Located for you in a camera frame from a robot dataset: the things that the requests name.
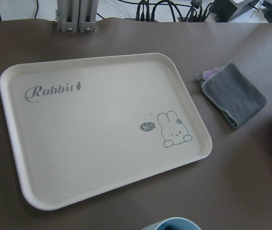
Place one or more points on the light blue plastic cup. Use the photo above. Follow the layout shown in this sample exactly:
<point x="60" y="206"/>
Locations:
<point x="174" y="223"/>

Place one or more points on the cream rabbit tray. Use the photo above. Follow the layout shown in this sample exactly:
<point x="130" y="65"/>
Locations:
<point x="82" y="127"/>

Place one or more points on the grey folded cloth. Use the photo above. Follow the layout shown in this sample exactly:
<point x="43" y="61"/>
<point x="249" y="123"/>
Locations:
<point x="232" y="93"/>

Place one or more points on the aluminium frame post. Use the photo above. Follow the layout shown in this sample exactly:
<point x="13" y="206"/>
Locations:
<point x="76" y="15"/>

